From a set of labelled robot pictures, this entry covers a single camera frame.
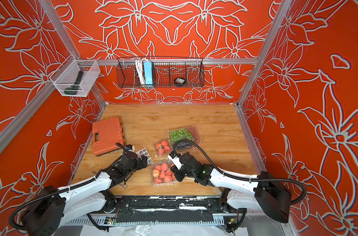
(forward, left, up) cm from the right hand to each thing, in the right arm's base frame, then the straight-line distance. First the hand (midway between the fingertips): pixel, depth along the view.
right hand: (170, 167), depth 78 cm
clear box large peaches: (-3, +5, -3) cm, 6 cm away
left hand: (+7, +18, -5) cm, 20 cm away
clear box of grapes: (+24, -12, -2) cm, 27 cm away
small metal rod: (-8, +25, -8) cm, 27 cm away
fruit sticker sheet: (+13, +18, -7) cm, 23 cm away
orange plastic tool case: (+24, +45, -3) cm, 51 cm away
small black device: (+51, -4, +21) cm, 55 cm away
